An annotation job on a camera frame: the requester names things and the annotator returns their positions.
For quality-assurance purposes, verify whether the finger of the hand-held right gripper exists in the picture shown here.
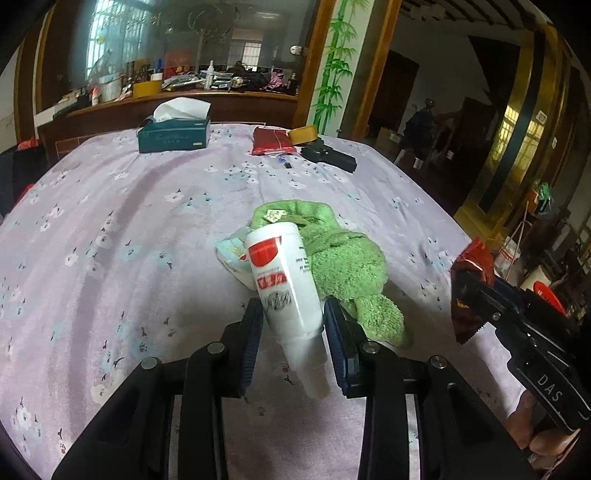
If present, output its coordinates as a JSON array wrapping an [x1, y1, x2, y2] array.
[[459, 272, 527, 332]]

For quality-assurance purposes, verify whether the black pistol-shaped object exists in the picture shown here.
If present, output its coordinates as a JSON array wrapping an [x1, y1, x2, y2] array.
[[300, 142, 358, 174]]

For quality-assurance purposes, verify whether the white plastic bottle red label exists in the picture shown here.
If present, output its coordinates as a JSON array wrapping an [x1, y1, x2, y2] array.
[[245, 222, 331, 400]]

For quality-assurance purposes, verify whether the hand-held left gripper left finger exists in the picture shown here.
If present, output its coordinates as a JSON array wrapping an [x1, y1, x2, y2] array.
[[52, 299, 265, 480]]

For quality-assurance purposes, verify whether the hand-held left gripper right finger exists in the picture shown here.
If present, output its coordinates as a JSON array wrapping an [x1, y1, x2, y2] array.
[[323, 298, 539, 480]]

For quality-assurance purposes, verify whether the person's right hand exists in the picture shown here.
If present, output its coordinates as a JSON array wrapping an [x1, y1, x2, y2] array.
[[505, 390, 581, 467]]

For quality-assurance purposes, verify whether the green tissue box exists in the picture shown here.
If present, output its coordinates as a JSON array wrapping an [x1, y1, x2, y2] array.
[[137, 98, 212, 154]]

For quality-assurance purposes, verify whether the white plastic bucket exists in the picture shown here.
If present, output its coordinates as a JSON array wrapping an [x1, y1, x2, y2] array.
[[494, 235, 522, 278]]

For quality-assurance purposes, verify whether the wooden counter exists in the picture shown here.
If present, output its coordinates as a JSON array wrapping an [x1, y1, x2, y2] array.
[[37, 90, 301, 160]]

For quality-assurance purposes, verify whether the golden framed doorway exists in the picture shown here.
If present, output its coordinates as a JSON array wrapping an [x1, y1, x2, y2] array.
[[455, 25, 578, 232]]

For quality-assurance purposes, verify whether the wooden framed glass partition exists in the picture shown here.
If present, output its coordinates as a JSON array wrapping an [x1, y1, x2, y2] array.
[[14, 0, 402, 139]]

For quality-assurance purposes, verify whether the brown cardboard box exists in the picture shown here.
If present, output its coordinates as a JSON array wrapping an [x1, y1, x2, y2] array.
[[375, 127, 403, 155]]

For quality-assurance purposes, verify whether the green fluffy towel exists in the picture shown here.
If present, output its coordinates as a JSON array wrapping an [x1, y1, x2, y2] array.
[[250, 200, 414, 349]]

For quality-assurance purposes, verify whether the dark blue bag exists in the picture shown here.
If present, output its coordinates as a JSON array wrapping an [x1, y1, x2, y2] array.
[[0, 138, 49, 217]]

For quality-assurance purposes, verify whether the brown red snack wrapper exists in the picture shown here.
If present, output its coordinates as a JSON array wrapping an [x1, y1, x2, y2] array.
[[450, 237, 497, 344]]

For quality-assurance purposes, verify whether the white round container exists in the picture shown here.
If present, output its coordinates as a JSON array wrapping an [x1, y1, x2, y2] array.
[[98, 78, 122, 102]]

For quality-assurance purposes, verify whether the dark wooden door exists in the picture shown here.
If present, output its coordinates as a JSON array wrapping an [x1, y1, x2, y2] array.
[[369, 48, 421, 139]]

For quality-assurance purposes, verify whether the red flat packet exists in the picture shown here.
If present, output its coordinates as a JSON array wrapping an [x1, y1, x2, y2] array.
[[252, 127, 296, 156]]

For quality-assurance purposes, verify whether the light blue crumpled packet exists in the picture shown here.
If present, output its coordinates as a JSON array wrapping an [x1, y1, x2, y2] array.
[[215, 226, 257, 291]]

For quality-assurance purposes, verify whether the purple floral tablecloth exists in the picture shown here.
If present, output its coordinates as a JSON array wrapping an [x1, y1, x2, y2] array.
[[0, 121, 541, 480]]

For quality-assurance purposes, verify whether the bamboo painted pillar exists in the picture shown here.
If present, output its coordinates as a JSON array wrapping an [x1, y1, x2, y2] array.
[[311, 0, 375, 134]]

